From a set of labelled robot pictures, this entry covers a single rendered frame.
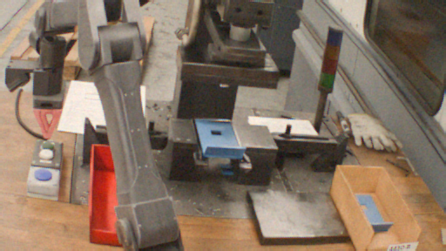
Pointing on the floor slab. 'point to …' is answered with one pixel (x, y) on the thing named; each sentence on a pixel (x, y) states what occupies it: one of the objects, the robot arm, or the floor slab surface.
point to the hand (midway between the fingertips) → (48, 130)
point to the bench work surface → (28, 214)
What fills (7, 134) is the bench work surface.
